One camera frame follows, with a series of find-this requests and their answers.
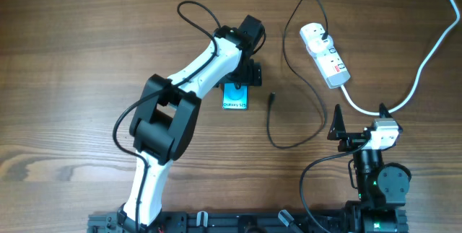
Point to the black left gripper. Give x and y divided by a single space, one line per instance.
253 76

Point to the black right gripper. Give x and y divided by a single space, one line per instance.
338 133

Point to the Galaxy smartphone blue screen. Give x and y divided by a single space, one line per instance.
233 98

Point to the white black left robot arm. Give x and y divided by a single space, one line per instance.
165 117

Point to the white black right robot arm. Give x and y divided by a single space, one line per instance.
381 187

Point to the white power strip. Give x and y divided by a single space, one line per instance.
329 63

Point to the white USB wall charger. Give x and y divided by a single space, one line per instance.
317 45

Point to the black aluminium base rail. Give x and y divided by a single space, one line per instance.
332 220

